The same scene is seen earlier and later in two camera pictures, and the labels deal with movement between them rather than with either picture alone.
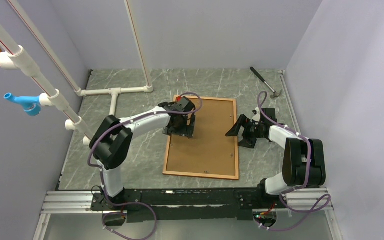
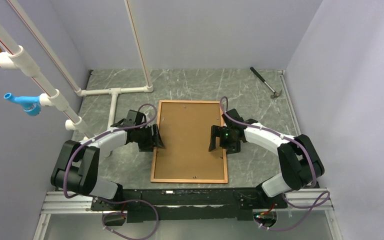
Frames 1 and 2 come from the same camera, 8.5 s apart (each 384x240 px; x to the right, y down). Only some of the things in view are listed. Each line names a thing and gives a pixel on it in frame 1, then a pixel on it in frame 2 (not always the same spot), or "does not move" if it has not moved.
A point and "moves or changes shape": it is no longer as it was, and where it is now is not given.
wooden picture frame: x=210 y=153 moves or changes shape
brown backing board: x=209 y=151 moves or changes shape
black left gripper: x=186 y=130 to x=153 y=141
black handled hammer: x=275 y=93 does not move
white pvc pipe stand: x=17 y=57 does not move
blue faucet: x=31 y=104 does not move
